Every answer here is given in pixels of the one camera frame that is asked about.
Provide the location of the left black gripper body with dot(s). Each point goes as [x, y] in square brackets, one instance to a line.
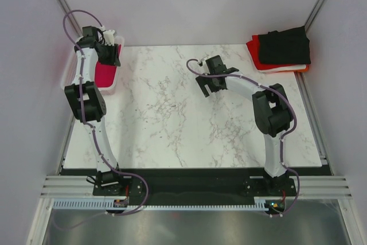
[109, 55]

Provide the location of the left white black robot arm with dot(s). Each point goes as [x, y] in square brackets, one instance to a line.
[89, 107]

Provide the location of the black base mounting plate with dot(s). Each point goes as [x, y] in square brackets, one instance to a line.
[197, 186]

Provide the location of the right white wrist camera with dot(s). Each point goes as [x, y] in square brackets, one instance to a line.
[202, 65]

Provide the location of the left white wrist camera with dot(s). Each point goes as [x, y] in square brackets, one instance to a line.
[109, 37]

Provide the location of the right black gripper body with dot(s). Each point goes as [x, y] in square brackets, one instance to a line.
[203, 81]

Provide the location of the folded white t shirt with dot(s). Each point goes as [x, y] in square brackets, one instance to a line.
[284, 68]

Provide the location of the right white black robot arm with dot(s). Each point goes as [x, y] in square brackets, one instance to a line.
[274, 118]

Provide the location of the crimson red t shirt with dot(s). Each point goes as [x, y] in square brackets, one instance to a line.
[105, 75]

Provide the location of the folded orange t shirt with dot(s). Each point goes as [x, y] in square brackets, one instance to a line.
[305, 69]

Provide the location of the folded black t shirt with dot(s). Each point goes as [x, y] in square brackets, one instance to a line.
[290, 46]

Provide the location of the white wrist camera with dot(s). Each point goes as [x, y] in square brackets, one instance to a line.
[202, 65]
[109, 37]

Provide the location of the aluminium front frame rail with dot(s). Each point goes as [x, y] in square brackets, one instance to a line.
[311, 187]

